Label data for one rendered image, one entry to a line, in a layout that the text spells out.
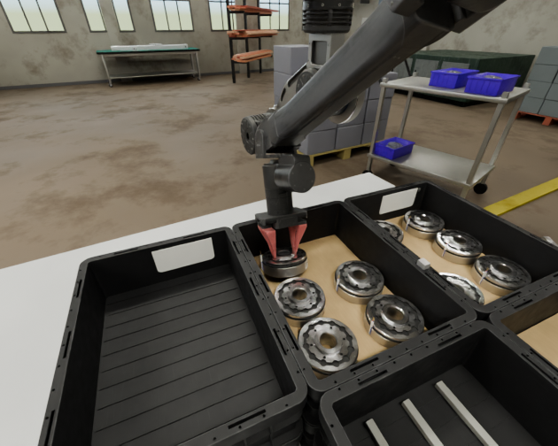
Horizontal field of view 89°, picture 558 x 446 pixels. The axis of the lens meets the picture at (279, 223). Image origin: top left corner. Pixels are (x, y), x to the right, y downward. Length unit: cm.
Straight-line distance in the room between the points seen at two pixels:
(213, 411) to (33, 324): 58
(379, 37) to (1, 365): 93
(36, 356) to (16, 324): 14
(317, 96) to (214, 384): 47
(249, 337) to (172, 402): 15
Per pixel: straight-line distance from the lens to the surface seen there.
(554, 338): 75
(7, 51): 1069
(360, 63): 39
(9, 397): 85
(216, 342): 57
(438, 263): 79
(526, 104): 651
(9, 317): 102
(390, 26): 37
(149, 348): 60
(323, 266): 69
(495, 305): 59
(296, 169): 51
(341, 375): 42
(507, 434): 59
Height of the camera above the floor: 130
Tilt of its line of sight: 35 degrees down
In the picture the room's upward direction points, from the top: straight up
